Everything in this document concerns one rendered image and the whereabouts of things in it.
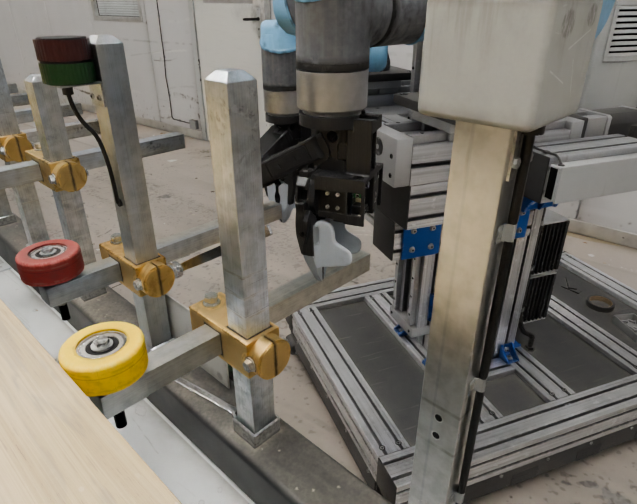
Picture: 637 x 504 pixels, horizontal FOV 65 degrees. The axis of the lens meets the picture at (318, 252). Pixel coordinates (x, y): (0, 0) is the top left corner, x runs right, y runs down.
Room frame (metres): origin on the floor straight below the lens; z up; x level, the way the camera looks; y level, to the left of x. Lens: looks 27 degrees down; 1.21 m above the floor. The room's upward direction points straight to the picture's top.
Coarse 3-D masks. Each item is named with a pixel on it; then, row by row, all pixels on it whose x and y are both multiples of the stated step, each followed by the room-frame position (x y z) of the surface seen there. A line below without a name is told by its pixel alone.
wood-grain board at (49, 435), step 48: (0, 336) 0.42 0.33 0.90; (0, 384) 0.35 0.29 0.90; (48, 384) 0.35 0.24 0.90; (0, 432) 0.29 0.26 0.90; (48, 432) 0.29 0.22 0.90; (96, 432) 0.29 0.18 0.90; (0, 480) 0.25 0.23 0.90; (48, 480) 0.25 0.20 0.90; (96, 480) 0.25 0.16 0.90; (144, 480) 0.25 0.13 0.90
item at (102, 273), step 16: (272, 208) 0.87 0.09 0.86; (208, 224) 0.79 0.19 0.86; (160, 240) 0.73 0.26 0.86; (176, 240) 0.73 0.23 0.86; (192, 240) 0.75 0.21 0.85; (208, 240) 0.77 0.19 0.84; (176, 256) 0.72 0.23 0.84; (96, 272) 0.63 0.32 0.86; (112, 272) 0.64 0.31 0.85; (48, 288) 0.58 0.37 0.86; (64, 288) 0.59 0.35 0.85; (80, 288) 0.61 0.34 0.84; (96, 288) 0.62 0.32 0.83; (48, 304) 0.58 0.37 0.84; (64, 304) 0.60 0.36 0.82
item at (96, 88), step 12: (48, 36) 0.63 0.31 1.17; (60, 36) 0.63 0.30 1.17; (72, 36) 0.63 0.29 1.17; (84, 36) 0.63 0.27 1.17; (84, 60) 0.61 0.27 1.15; (84, 84) 0.61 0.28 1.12; (96, 84) 0.63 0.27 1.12; (96, 96) 0.64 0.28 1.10; (72, 108) 0.61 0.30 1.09; (84, 120) 0.62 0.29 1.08; (108, 168) 0.63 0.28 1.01; (120, 204) 0.63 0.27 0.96
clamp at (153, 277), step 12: (108, 252) 0.67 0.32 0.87; (120, 252) 0.67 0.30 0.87; (120, 264) 0.65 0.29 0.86; (132, 264) 0.63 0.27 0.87; (144, 264) 0.63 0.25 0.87; (156, 264) 0.63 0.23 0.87; (132, 276) 0.63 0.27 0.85; (144, 276) 0.61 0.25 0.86; (156, 276) 0.62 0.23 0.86; (168, 276) 0.63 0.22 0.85; (132, 288) 0.63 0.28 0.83; (144, 288) 0.61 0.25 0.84; (156, 288) 0.62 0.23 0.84; (168, 288) 0.63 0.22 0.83
